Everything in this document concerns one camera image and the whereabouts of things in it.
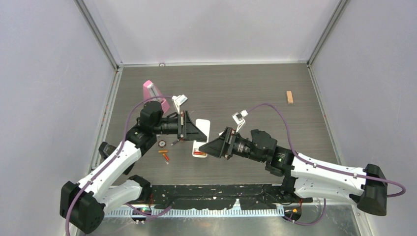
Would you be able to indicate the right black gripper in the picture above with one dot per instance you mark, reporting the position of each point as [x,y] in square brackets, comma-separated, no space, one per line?
[223,145]

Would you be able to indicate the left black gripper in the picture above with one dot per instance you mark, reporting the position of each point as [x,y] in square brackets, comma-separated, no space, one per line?
[188,131]

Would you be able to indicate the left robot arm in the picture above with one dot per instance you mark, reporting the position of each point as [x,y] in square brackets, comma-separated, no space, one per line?
[84,204]

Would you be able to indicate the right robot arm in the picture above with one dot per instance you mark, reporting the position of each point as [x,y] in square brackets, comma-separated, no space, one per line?
[306,177]

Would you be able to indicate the round poker chip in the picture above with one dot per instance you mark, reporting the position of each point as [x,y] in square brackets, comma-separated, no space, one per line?
[161,143]

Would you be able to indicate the pink metronome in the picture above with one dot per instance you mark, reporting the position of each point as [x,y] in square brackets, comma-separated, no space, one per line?
[150,90]

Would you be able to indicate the wooden block far right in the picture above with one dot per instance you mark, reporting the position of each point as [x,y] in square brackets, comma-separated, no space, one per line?
[289,97]

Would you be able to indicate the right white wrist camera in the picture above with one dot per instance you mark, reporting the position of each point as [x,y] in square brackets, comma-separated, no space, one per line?
[239,119]

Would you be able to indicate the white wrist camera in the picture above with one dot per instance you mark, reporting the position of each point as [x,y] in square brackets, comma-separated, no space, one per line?
[178,101]
[239,119]

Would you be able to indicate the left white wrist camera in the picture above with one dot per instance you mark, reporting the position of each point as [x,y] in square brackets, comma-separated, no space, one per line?
[178,101]

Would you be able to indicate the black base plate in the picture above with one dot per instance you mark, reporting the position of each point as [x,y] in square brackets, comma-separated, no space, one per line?
[220,196]

